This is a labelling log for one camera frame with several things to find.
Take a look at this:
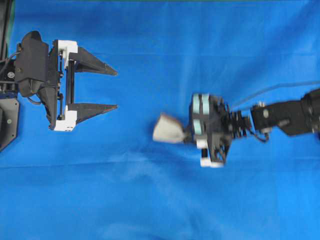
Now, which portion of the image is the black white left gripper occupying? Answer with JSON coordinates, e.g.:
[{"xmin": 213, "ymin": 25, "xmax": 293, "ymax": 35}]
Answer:
[{"xmin": 47, "ymin": 39, "xmax": 118, "ymax": 131}]

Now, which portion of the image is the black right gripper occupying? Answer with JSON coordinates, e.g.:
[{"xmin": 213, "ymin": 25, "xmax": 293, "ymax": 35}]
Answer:
[{"xmin": 183, "ymin": 93, "xmax": 232, "ymax": 168}]

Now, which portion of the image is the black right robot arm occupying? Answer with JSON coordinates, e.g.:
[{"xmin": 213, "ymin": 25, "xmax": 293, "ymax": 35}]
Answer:
[{"xmin": 182, "ymin": 89, "xmax": 320, "ymax": 168}]

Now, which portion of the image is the blue table cloth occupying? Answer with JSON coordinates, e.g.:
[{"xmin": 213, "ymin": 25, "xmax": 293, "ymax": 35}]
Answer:
[{"xmin": 0, "ymin": 0, "xmax": 320, "ymax": 240}]

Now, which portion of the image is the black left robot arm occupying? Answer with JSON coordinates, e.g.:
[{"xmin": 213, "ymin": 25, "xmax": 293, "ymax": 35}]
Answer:
[{"xmin": 0, "ymin": 0, "xmax": 118, "ymax": 150}]

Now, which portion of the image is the brown and white sponge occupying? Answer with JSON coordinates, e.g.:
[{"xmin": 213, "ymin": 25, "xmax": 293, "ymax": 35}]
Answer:
[{"xmin": 152, "ymin": 113, "xmax": 186, "ymax": 144}]

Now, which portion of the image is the grey right arm cable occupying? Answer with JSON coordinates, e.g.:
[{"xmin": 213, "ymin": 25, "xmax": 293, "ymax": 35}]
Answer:
[{"xmin": 231, "ymin": 80, "xmax": 320, "ymax": 110}]

